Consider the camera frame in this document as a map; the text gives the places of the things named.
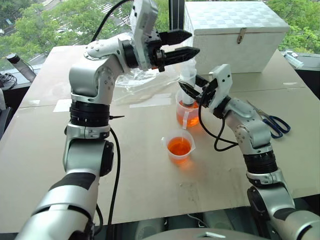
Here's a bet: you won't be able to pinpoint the short clear measuring cup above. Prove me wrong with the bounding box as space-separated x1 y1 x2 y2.
161 129 196 166

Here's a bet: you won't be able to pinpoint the white foam box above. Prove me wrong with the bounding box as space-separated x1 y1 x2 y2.
184 0 291 75

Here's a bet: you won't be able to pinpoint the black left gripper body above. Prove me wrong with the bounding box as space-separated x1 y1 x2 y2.
145 31 168 73

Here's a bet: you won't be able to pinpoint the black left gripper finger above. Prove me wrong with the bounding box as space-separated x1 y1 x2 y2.
159 29 193 47
162 46 201 67

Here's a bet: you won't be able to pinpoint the packaged spare syringe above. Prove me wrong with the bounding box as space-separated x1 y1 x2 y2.
283 50 305 70

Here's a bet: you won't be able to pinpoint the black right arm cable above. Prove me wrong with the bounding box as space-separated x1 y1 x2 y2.
198 91 239 152

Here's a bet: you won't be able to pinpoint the black window frame post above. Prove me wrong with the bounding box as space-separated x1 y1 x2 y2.
168 0 186 32

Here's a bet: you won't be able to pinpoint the black tangled cables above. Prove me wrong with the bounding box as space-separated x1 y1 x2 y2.
0 72 19 91

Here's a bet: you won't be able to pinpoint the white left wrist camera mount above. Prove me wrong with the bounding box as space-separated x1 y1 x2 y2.
129 0 159 71

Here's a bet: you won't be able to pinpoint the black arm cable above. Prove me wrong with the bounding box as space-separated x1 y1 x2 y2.
198 91 239 152
90 0 135 237

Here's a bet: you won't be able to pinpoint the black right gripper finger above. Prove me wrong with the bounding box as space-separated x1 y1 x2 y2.
178 81 202 102
195 74 211 89

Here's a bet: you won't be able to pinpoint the clear plastic bag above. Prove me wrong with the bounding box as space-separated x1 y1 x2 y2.
113 31 181 106

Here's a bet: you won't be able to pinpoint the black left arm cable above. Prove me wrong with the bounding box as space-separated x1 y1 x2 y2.
90 0 135 237

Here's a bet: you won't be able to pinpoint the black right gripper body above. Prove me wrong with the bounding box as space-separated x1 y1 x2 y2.
197 78 219 109

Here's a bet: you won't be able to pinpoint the tall clear measuring cup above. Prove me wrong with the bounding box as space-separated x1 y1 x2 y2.
175 89 201 130

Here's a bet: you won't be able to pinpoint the metal box latch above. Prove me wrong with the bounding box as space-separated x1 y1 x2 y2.
236 27 247 45

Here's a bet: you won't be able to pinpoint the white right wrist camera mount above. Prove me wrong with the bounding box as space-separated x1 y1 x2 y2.
208 63 234 111

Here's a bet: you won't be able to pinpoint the blue handled scissors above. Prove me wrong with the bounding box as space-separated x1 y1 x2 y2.
246 100 292 140

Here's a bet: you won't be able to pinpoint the black lidded bottle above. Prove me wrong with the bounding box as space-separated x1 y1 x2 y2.
5 52 37 83

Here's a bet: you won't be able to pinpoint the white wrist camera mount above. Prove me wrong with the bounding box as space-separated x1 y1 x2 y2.
208 63 234 111
129 0 159 71

